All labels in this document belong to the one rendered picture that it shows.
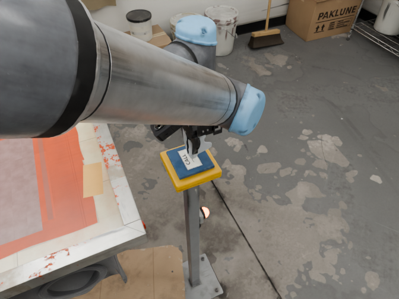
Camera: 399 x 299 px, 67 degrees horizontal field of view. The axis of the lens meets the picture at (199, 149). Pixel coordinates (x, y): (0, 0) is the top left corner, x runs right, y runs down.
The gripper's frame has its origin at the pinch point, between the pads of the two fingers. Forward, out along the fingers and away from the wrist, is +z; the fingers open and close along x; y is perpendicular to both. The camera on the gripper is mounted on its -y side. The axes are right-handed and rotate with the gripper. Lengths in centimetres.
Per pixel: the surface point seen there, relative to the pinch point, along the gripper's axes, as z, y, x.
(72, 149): 2.4, -28.2, 17.1
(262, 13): 80, 170, 212
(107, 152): -1.1, -19.5, 8.6
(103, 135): -1.1, -19.2, 15.3
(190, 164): 1.2, -0.6, -2.0
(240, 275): 98, 23, -7
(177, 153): 1.3, -2.5, 3.0
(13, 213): 2.4, -43.8, 2.1
